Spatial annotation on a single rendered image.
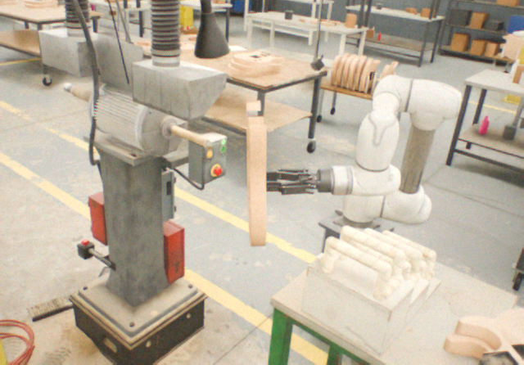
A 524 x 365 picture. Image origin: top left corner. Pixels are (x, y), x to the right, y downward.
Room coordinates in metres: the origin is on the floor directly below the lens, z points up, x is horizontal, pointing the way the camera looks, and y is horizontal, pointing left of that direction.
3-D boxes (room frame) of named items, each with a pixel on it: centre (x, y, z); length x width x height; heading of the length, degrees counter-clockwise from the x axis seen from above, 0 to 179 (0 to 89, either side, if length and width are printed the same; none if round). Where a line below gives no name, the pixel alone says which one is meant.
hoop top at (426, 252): (1.37, -0.54, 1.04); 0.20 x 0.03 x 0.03; 51
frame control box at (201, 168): (2.02, 0.30, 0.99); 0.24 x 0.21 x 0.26; 53
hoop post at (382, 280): (1.00, -0.36, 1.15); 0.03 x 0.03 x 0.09
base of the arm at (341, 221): (2.05, -0.51, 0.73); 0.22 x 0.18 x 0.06; 45
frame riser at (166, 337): (1.92, 0.57, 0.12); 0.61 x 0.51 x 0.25; 143
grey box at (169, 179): (2.04, 0.47, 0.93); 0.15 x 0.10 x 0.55; 53
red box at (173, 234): (2.05, 0.47, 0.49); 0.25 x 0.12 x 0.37; 53
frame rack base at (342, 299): (1.09, -0.32, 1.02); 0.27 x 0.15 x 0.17; 52
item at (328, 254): (1.11, -0.22, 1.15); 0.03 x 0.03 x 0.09
